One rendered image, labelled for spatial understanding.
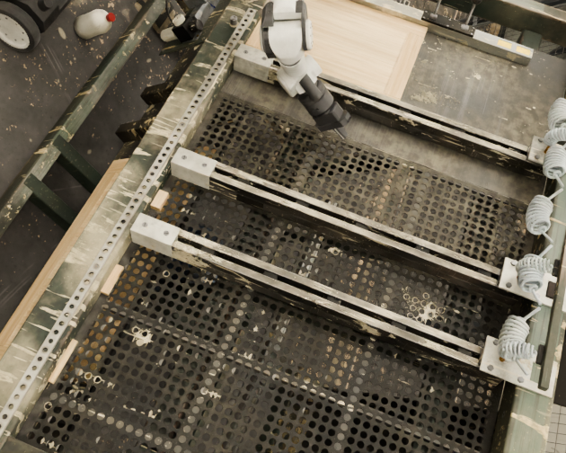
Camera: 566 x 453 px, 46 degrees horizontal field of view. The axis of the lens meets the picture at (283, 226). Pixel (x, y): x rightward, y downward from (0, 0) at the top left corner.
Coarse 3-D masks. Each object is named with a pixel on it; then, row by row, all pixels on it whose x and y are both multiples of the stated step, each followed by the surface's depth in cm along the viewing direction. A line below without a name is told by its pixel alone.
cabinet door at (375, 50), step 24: (312, 0) 244; (336, 0) 245; (312, 24) 238; (336, 24) 239; (360, 24) 241; (384, 24) 242; (408, 24) 243; (336, 48) 233; (360, 48) 235; (384, 48) 236; (408, 48) 237; (336, 72) 228; (360, 72) 229; (384, 72) 230; (408, 72) 231
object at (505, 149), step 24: (240, 48) 221; (240, 72) 225; (264, 72) 220; (336, 96) 217; (360, 96) 216; (384, 96) 217; (384, 120) 218; (408, 120) 214; (432, 120) 216; (456, 144) 215; (480, 144) 211; (504, 144) 212; (552, 144) 201; (504, 168) 216; (528, 168) 212
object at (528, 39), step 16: (528, 32) 255; (288, 144) 216; (480, 208) 212; (496, 208) 212; (240, 240) 197; (256, 256) 195; (448, 288) 203; (464, 288) 196; (224, 304) 186; (272, 304) 190; (448, 320) 191; (464, 320) 191; (208, 336) 181; (352, 336) 188; (464, 336) 189; (192, 352) 178; (208, 352) 178; (192, 368) 176; (448, 368) 182; (176, 400) 171; (160, 416) 169; (160, 432) 167; (144, 448) 163; (416, 448) 171
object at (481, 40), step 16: (352, 0) 246; (368, 0) 244; (384, 0) 245; (400, 16) 244; (416, 16) 242; (432, 32) 244; (448, 32) 242; (480, 32) 242; (480, 48) 242; (496, 48) 240; (512, 48) 239; (528, 48) 240
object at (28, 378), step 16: (240, 32) 227; (224, 48) 222; (224, 64) 219; (192, 112) 207; (176, 128) 204; (176, 144) 201; (160, 160) 197; (144, 192) 191; (128, 208) 188; (112, 240) 182; (96, 256) 179; (96, 272) 177; (80, 288) 174; (64, 320) 169; (48, 336) 167; (48, 352) 165; (16, 400) 158; (0, 416) 156; (0, 432) 154
